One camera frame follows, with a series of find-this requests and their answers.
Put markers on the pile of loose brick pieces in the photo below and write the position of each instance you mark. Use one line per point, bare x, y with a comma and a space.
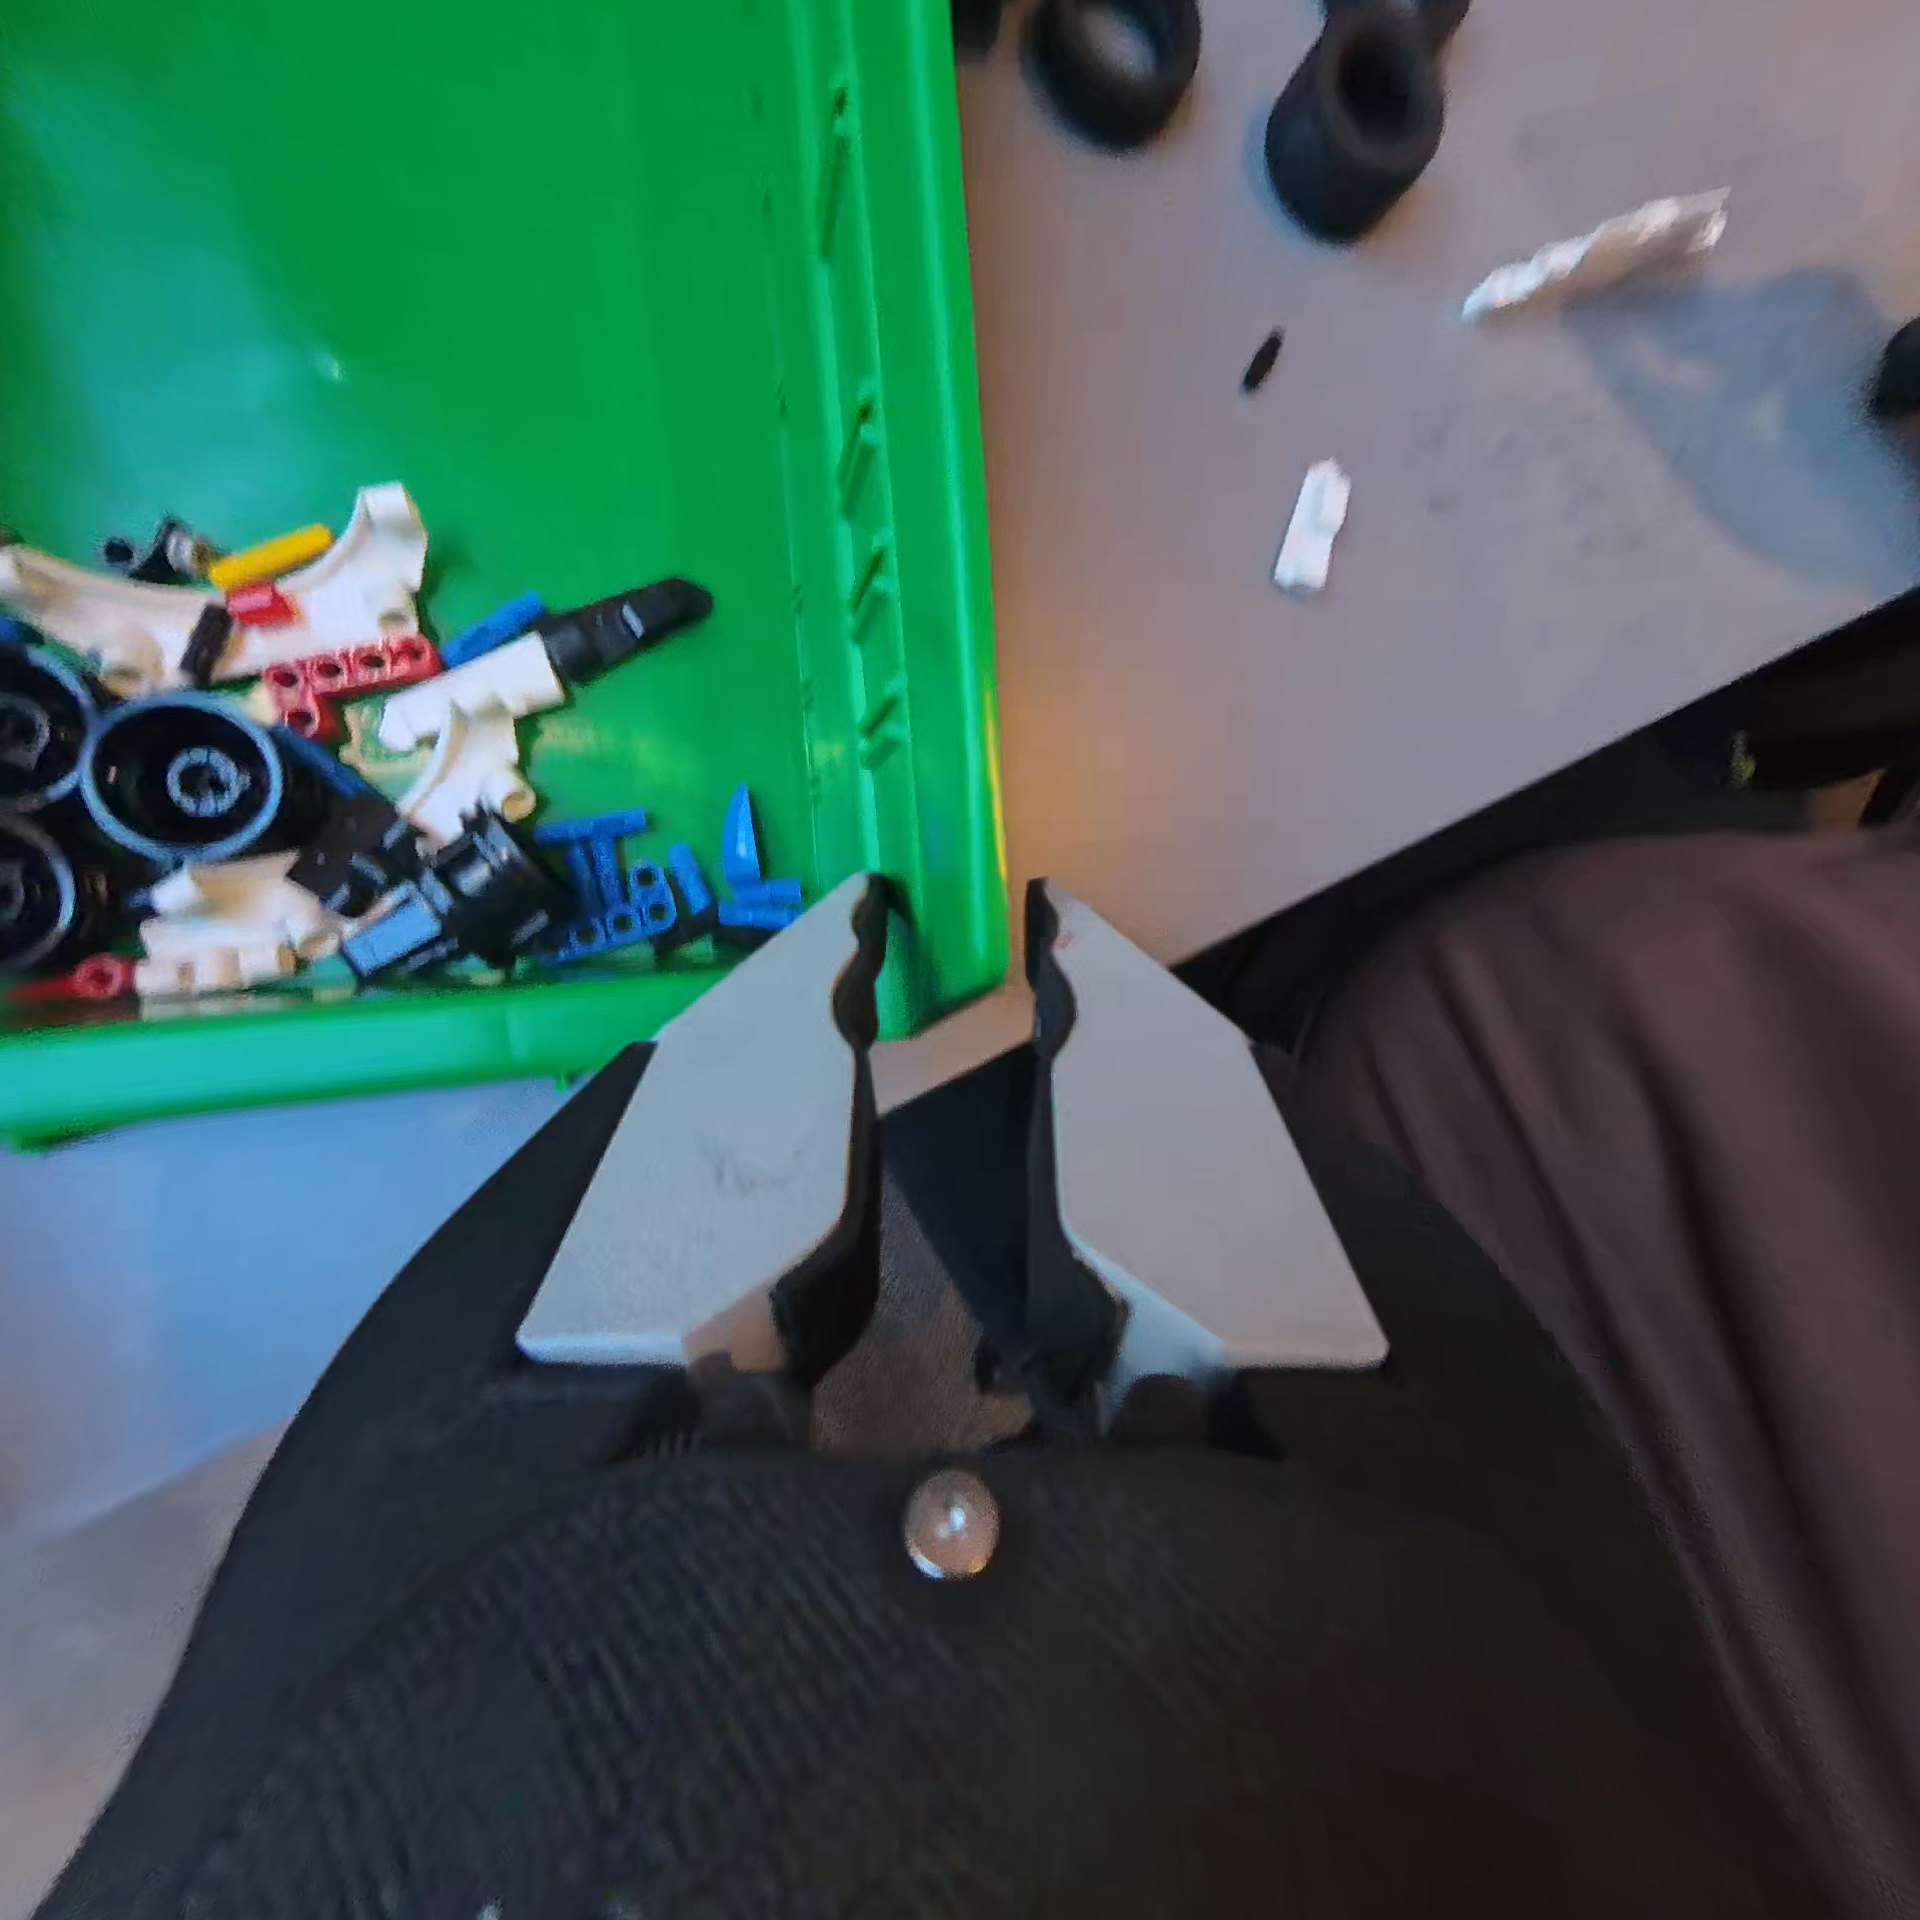
480, 885

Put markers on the long white brick beam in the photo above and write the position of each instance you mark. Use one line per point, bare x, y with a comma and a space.
1588, 255

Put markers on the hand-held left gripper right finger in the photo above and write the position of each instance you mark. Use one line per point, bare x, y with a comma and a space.
1201, 1184

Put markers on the green storage bin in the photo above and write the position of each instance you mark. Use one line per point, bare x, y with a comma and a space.
451, 301

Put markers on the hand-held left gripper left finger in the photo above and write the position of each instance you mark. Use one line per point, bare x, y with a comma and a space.
704, 1171

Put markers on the yellow brick axle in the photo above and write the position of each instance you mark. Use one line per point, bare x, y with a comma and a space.
270, 558

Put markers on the person's torso in brown shirt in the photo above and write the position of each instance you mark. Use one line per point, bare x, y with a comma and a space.
1620, 1125

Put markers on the narrow black rubber tire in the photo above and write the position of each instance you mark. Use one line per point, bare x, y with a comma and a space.
1118, 128

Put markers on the short black connector pin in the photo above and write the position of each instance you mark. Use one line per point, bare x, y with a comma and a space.
1262, 359

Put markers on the small white curved panel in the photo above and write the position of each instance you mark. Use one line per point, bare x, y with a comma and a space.
1310, 534

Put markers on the red angled brick beam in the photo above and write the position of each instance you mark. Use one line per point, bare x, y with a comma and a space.
358, 668

